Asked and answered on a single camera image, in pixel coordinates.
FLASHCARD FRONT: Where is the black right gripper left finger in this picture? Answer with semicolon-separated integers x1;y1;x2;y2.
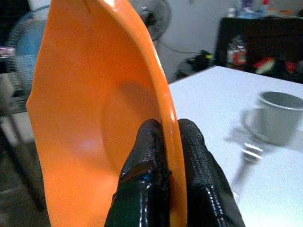
105;119;172;227

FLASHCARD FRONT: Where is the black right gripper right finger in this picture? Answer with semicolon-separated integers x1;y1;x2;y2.
177;118;247;227

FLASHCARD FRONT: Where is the orange plastic plate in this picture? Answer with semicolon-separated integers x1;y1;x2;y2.
26;0;188;227

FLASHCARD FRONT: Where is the silver metal fork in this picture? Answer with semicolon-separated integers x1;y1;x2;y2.
231;137;265;199

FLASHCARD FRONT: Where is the grey metal mug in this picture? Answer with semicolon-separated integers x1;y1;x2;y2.
241;91;303;147

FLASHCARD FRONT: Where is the black and yellow tool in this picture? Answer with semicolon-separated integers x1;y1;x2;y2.
186;50;215;70

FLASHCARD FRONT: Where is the clear plastic bottle red label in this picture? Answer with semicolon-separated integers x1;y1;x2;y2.
226;35;247;69

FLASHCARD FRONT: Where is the black shelf cabinet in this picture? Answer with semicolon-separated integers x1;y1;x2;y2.
214;16;303;83

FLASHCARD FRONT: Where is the grey standing fan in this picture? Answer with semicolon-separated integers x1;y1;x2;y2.
138;0;172;41

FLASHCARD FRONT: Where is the blue standing fan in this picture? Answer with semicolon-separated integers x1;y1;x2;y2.
6;6;52;95

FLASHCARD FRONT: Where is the black power cable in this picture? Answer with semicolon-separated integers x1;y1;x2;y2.
157;40;217;56

